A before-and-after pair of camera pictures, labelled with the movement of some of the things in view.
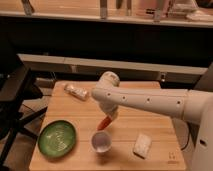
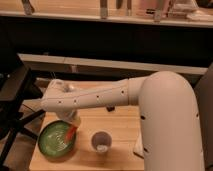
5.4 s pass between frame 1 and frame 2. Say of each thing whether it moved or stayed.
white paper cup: stayed
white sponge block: stayed
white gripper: moved
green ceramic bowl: stayed
